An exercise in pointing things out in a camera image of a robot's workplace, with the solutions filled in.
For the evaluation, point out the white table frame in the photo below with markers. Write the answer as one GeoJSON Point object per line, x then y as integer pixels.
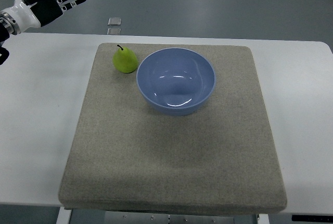
{"type": "Point", "coordinates": [126, 217]}

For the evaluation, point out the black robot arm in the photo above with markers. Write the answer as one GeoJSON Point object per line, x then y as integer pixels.
{"type": "Point", "coordinates": [9, 27]}

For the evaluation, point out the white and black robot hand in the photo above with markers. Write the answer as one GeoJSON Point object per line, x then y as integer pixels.
{"type": "Point", "coordinates": [25, 14]}

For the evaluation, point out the lower metal floor plate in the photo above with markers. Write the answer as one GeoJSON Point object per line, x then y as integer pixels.
{"type": "Point", "coordinates": [114, 31]}

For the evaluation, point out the grey felt mat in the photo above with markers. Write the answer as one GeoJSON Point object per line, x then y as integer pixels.
{"type": "Point", "coordinates": [220, 160]}

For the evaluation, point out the upper metal floor plate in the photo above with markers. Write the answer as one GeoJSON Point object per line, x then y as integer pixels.
{"type": "Point", "coordinates": [114, 21]}

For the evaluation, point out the green pear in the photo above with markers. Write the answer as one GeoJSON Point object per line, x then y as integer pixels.
{"type": "Point", "coordinates": [125, 60]}

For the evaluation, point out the metal floor plate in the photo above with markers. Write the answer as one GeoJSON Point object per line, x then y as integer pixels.
{"type": "Point", "coordinates": [114, 21]}
{"type": "Point", "coordinates": [114, 31]}

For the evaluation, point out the blue bowl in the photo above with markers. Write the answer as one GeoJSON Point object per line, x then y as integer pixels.
{"type": "Point", "coordinates": [176, 81]}

